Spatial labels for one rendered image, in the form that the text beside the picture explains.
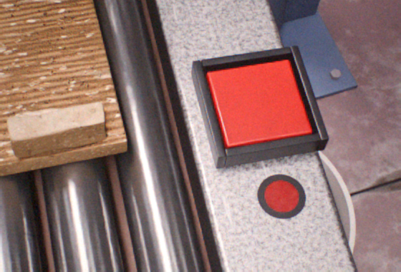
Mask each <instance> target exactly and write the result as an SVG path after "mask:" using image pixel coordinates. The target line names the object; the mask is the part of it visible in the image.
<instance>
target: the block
mask: <svg viewBox="0 0 401 272"><path fill-rule="evenodd" d="M6 124H7V128H8V131H9V138H10V141H11V148H12V150H13V151H14V156H15V157H26V156H30V155H36V154H39V153H43V152H47V151H50V150H65V149H72V148H75V147H79V146H83V145H87V144H90V143H93V142H98V141H101V140H106V134H105V109H104V105H103V104H102V103H101V102H96V103H89V104H85V105H78V106H74V107H68V108H64V109H61V110H57V111H54V112H48V113H44V114H39V115H32V116H26V117H12V118H9V119H8V120H7V122H6Z"/></svg>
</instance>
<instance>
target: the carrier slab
mask: <svg viewBox="0 0 401 272"><path fill-rule="evenodd" d="M96 102H101V103H102V104H103V105H104V109H105V134H106V140H101V141H98V142H93V143H90V144H87V145H83V146H79V147H75V148H72V149H65V150H50V151H47V152H43V153H39V154H36V155H30V156H26V157H15V156H14V151H13V150H12V148H11V141H10V138H9V131H8V128H7V124H6V122H7V120H8V119H9V118H12V117H26V116H32V115H39V114H44V113H48V112H54V111H57V110H61V109H64V108H68V107H74V106H78V105H85V104H89V103H96ZM125 151H127V137H126V134H125V129H124V123H123V120H122V115H121V112H120V107H119V104H118V101H117V95H116V93H115V85H114V82H113V79H112V74H111V71H110V66H109V63H108V60H107V55H106V51H105V45H104V41H103V38H102V33H101V29H100V25H99V22H98V18H97V14H96V11H95V5H94V2H93V0H0V176H4V175H10V174H14V173H20V172H25V171H28V170H35V169H42V168H46V167H52V166H55V165H62V164H65V163H70V162H76V161H80V160H86V159H94V158H97V157H104V156H107V155H114V154H117V153H121V152H125Z"/></svg>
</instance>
